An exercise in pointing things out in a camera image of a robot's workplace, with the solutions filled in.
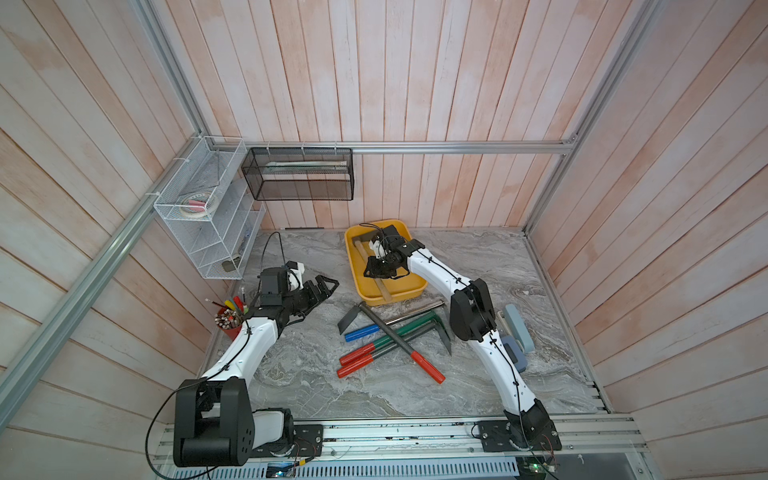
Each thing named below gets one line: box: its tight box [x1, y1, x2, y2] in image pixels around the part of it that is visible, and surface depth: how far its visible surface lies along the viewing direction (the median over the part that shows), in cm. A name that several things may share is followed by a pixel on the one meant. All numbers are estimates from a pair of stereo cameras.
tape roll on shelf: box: [180, 192, 218, 218], surface depth 75 cm
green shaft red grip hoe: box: [339, 311, 452, 367], surface depth 90 cm
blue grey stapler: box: [500, 335, 528, 373], surface depth 86 cm
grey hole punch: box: [503, 304, 535, 353], surface depth 90 cm
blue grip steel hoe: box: [344, 300, 445, 343], surface depth 92 cm
